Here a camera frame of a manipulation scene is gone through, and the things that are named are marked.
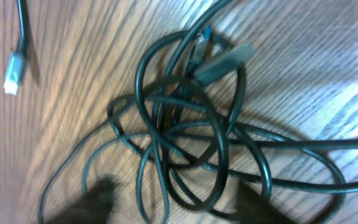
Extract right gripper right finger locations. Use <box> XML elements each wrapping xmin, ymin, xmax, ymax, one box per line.
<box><xmin>236</xmin><ymin>181</ymin><xmax>294</xmax><ymax>224</ymax></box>

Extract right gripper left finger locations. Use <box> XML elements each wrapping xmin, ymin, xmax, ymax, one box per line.
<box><xmin>46</xmin><ymin>177</ymin><xmax>117</xmax><ymax>224</ymax></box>

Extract black USB cable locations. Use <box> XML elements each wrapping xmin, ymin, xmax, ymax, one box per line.
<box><xmin>37</xmin><ymin>0</ymin><xmax>358</xmax><ymax>224</ymax></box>
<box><xmin>3</xmin><ymin>0</ymin><xmax>30</xmax><ymax>96</ymax></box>

